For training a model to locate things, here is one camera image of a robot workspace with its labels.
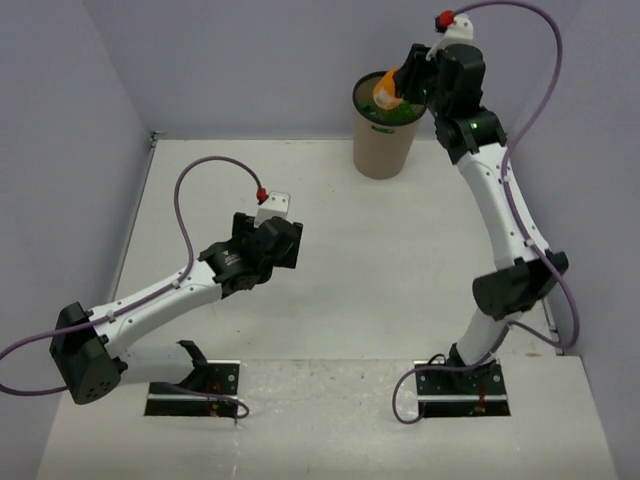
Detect green bottle front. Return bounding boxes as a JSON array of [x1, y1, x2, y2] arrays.
[[359, 102, 423, 124]]

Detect orange bottle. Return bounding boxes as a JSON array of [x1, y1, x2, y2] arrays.
[[372, 68, 402, 111]]

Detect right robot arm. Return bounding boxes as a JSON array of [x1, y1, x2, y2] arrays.
[[393, 44, 569, 393]]

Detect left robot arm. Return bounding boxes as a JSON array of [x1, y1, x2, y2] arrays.
[[49, 212, 303, 405]]

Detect brown cardboard bin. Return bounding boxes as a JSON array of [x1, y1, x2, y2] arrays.
[[352, 71, 426, 180]]

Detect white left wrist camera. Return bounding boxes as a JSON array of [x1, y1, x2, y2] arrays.
[[254, 191, 291, 227]]

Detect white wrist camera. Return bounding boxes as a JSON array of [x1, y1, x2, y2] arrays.
[[426, 10, 474, 60], [254, 191, 291, 227]]

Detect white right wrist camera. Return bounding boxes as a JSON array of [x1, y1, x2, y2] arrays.
[[426, 10, 474, 60]]

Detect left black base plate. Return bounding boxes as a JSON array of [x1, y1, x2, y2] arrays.
[[144, 360, 244, 418]]

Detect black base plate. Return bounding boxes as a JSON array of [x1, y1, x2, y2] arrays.
[[144, 360, 244, 418], [415, 361, 511, 418]]

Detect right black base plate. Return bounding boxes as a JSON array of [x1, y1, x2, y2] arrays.
[[415, 361, 511, 418]]

